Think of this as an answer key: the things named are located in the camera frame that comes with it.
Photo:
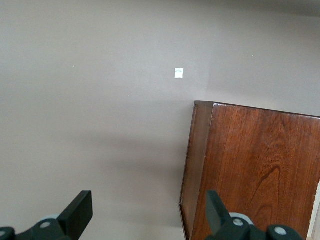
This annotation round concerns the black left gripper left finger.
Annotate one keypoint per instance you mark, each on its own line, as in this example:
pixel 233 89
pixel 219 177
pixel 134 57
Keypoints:
pixel 67 225

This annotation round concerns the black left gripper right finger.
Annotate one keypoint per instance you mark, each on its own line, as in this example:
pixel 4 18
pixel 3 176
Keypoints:
pixel 225 227

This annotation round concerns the dark brown wooden cabinet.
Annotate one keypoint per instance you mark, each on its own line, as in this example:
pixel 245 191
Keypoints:
pixel 250 162

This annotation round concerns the small tape patch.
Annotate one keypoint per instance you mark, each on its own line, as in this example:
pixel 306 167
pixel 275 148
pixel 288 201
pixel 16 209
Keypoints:
pixel 178 73

